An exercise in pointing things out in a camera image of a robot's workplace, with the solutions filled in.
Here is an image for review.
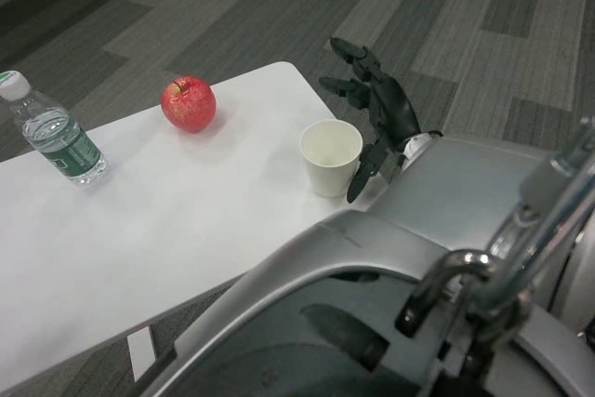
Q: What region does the red apple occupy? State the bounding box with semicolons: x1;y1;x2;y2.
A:
160;74;218;134

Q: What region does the silver robot chest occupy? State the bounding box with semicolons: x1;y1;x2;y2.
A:
174;208;595;397

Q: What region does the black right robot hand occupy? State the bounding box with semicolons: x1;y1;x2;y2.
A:
318;36;423;205

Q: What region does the clear water bottle green label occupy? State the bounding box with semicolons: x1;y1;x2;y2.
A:
0;69;109;187

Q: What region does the white paper cup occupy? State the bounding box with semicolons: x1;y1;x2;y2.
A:
299;119;364;198

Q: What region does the white table frame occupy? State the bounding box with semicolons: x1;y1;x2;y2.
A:
126;324;157;382

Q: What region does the silver metal harness carabiner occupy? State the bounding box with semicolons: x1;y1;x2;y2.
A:
394;115;595;370

